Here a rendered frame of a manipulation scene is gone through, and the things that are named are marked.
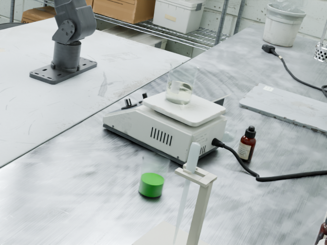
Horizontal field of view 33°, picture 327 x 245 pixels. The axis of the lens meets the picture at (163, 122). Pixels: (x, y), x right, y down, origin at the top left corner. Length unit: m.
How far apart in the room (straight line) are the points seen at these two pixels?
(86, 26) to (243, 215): 0.60
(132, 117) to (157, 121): 0.06
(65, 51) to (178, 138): 0.44
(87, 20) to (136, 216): 0.59
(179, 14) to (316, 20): 0.81
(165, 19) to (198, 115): 2.38
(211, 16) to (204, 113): 2.58
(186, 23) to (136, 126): 2.29
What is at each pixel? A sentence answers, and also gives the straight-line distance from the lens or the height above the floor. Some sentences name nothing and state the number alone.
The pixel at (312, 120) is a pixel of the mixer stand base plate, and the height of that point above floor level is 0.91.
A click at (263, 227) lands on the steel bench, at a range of 0.86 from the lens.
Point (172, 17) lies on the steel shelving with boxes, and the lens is 3.29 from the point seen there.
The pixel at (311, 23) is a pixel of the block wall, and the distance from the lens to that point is 3.40.
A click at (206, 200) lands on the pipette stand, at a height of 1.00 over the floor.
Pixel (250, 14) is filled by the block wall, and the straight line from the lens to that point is 3.47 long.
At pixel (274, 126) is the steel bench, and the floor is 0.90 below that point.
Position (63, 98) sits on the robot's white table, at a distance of 1.17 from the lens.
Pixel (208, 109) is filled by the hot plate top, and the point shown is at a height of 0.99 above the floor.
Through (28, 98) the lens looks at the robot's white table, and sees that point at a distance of 1.16.
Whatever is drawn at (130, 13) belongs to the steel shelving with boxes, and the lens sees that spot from 3.29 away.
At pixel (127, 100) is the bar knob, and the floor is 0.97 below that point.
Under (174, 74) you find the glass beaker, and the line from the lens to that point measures 0.97.
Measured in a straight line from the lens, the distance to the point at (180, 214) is 0.73.
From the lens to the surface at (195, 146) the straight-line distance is 0.67.
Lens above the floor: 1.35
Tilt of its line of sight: 23 degrees down
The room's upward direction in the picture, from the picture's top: 11 degrees clockwise
